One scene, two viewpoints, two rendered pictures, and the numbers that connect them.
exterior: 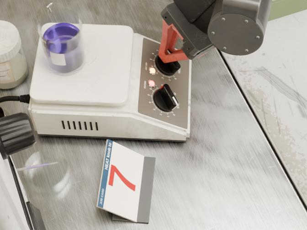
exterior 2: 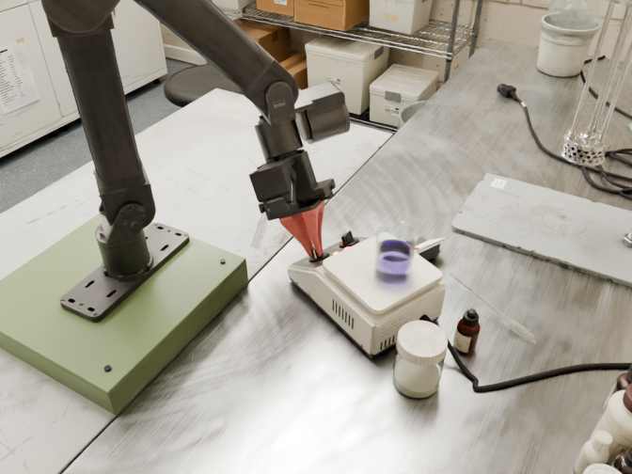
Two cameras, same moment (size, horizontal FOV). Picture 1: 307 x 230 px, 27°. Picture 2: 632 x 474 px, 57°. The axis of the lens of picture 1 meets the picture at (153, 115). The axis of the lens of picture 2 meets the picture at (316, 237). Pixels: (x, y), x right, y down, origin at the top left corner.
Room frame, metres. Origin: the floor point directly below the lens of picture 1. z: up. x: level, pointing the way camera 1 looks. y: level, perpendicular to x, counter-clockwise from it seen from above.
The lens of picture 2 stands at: (0.91, 0.48, 1.49)
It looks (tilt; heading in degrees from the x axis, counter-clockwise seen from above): 38 degrees down; 231
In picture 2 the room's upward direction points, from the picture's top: straight up
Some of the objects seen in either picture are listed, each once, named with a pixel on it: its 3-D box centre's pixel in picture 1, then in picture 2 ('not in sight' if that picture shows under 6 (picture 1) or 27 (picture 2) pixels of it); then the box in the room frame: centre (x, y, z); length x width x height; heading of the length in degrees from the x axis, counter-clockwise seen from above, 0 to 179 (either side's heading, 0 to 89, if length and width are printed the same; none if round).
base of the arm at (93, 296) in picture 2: not in sight; (124, 248); (0.72, -0.17, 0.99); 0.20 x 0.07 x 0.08; 23
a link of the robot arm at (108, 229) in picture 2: not in sight; (120, 208); (0.71, -0.17, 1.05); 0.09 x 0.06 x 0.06; 75
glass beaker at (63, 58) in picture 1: (62, 39); (393, 256); (0.48, 0.11, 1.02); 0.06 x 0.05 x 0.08; 18
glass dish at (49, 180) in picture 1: (47, 172); (456, 291); (0.36, 0.13, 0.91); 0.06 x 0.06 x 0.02
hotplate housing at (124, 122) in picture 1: (106, 83); (367, 283); (0.47, 0.06, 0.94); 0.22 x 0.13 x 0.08; 87
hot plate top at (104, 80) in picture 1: (83, 63); (381, 270); (0.47, 0.09, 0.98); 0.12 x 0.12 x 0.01; 87
